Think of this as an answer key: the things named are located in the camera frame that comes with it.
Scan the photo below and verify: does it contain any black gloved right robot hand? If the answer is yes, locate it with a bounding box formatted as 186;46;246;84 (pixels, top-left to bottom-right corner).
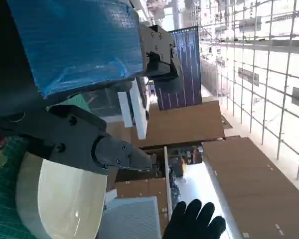
162;198;226;239

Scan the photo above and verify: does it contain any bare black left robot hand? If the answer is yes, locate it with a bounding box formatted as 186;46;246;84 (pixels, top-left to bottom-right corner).
0;0;183;175

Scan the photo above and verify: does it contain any white plate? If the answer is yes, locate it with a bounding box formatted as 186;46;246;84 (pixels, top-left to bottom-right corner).
16;151;108;239

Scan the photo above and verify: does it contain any white cabinet with mesh grille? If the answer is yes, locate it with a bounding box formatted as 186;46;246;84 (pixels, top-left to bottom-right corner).
103;189;163;239

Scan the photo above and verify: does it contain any brown wooden partition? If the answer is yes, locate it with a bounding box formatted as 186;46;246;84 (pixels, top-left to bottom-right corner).
201;136;299;239
106;100;226;148

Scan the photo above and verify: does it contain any white cabinet with glass door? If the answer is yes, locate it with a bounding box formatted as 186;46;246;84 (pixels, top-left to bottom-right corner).
87;79;150;140

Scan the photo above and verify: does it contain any monitor with purple screen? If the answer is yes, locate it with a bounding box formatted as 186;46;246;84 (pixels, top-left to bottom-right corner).
155;26;203;111

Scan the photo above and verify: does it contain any green cutting mat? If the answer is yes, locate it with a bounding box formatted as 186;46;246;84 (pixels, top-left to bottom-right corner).
0;87;123;239

